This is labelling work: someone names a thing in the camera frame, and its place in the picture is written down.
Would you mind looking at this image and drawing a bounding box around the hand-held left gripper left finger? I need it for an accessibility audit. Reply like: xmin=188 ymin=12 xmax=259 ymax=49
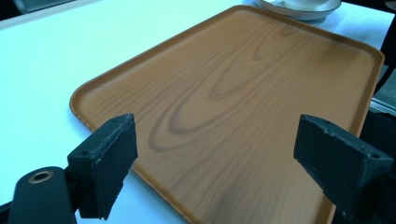
xmin=66 ymin=113 xmax=139 ymax=221

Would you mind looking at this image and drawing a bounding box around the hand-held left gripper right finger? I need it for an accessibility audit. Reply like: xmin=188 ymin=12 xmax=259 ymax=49
xmin=292 ymin=113 xmax=395 ymax=222

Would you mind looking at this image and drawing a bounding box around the brown wood-grain tray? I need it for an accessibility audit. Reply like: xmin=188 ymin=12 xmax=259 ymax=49
xmin=69 ymin=4 xmax=386 ymax=224

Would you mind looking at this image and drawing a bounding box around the white bowl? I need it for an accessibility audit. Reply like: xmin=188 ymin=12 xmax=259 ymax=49
xmin=254 ymin=0 xmax=343 ymax=21

